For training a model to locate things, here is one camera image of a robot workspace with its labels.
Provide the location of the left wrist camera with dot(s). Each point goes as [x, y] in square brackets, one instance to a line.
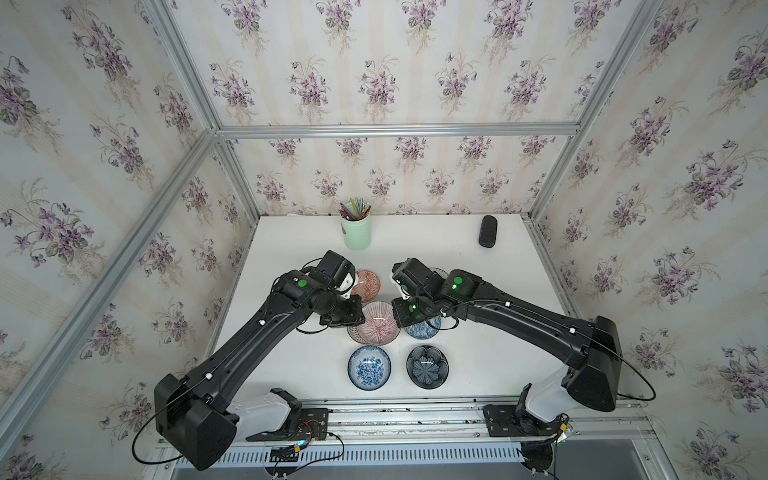
[339, 271]

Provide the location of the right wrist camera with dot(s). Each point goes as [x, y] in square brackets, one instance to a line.
[413, 278]

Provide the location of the red patterned bowl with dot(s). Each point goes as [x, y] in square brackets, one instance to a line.
[368, 285]

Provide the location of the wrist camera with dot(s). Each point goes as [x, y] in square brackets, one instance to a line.
[413, 278]
[339, 271]

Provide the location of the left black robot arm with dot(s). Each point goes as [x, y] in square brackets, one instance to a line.
[193, 413]

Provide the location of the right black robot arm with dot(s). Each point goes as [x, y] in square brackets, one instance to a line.
[591, 365]

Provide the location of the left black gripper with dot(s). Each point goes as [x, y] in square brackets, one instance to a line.
[356, 317]

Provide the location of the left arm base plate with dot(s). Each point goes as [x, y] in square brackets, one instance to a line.
[308, 424]

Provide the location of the pink striped bowl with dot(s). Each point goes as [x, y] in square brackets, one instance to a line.
[379, 328]

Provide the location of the colourful straws bundle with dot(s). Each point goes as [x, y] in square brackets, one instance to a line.
[354, 209]

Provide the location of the aluminium mounting rail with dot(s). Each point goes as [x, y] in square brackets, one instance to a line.
[397, 420]

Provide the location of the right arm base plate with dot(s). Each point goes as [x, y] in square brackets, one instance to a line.
[507, 421]

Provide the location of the dark navy flower bowl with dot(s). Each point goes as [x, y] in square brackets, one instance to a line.
[427, 367]

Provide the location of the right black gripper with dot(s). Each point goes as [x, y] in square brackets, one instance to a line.
[401, 321]

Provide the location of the light green cup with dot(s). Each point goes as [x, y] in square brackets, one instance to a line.
[357, 234]

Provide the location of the black oblong case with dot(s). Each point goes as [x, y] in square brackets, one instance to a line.
[487, 236]

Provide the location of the blue damask patterned bowl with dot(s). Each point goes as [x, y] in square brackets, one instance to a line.
[424, 330]

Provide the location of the blue floral shallow bowl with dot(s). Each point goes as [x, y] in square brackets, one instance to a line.
[369, 368]

